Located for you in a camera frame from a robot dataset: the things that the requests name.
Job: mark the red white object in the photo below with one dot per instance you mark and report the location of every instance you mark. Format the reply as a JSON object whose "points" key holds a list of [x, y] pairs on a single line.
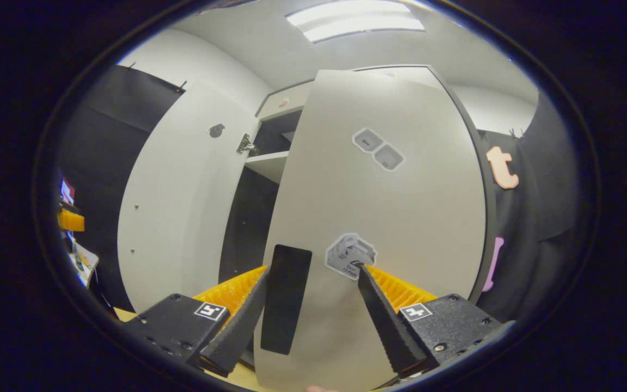
{"points": [[66, 191]]}

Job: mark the black backdrop cloth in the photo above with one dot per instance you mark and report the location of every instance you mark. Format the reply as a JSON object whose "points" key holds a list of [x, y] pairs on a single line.
{"points": [[101, 163], [542, 218]]}

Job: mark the white shoe cabinet door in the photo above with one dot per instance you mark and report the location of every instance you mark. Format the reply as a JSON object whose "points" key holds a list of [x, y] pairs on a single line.
{"points": [[400, 218], [183, 207]]}

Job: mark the ceiling light panel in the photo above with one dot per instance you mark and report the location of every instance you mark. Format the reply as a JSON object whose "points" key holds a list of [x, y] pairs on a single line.
{"points": [[357, 22]]}

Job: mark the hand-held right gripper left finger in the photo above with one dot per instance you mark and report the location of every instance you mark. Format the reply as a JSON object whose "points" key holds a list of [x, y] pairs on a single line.
{"points": [[237, 326]]}

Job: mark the white flat object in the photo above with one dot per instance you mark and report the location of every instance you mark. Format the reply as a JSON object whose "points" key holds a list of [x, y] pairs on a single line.
{"points": [[82, 264]]}

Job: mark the white shoe cabinet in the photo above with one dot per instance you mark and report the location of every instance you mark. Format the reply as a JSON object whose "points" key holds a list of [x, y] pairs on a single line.
{"points": [[248, 218]]}

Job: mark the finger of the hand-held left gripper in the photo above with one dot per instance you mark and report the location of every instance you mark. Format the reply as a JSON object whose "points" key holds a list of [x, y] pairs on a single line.
{"points": [[71, 220]]}

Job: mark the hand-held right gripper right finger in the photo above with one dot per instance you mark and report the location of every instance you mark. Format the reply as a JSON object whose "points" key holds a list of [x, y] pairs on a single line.
{"points": [[387, 321]]}

